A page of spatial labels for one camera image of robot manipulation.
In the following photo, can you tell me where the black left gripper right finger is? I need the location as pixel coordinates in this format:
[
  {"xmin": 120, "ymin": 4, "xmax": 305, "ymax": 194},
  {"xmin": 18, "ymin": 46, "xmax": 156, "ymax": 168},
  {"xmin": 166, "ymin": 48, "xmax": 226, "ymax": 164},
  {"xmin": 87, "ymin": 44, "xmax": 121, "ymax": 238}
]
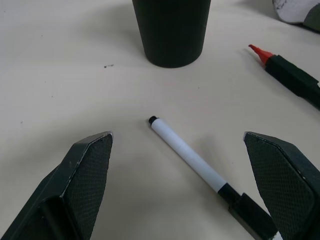
[{"xmin": 242, "ymin": 131, "xmax": 320, "ymax": 240}]

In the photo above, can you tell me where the black pen holder cup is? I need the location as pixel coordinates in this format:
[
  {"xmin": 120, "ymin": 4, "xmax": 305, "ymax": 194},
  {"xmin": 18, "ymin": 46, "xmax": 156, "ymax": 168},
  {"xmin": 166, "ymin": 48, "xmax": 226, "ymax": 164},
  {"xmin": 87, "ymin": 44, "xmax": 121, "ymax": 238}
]
[{"xmin": 131, "ymin": 0, "xmax": 212, "ymax": 69}]

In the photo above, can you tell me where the white marker with black cap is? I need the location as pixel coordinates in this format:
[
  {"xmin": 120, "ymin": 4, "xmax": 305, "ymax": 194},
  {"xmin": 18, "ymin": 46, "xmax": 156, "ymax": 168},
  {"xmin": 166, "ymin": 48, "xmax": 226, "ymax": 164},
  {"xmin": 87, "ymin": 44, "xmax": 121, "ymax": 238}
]
[{"xmin": 147, "ymin": 115, "xmax": 285, "ymax": 240}]

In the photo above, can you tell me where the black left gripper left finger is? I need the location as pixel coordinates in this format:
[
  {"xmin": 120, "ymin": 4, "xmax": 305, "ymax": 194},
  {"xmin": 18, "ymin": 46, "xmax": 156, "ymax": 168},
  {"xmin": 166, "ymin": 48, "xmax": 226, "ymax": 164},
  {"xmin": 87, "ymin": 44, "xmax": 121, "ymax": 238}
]
[{"xmin": 0, "ymin": 130, "xmax": 114, "ymax": 240}]

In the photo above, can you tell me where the black marker with red tip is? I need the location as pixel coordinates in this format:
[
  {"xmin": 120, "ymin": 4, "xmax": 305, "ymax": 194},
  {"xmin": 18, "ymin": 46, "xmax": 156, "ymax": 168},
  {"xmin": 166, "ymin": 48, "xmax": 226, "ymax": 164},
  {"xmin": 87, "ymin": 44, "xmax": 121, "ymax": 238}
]
[{"xmin": 248, "ymin": 44, "xmax": 320, "ymax": 111}]

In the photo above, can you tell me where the white cloth object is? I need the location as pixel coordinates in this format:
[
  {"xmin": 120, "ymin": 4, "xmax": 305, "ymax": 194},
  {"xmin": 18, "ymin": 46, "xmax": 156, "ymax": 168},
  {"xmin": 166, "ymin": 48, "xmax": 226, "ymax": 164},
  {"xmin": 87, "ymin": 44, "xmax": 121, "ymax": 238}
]
[{"xmin": 271, "ymin": 0, "xmax": 320, "ymax": 32}]

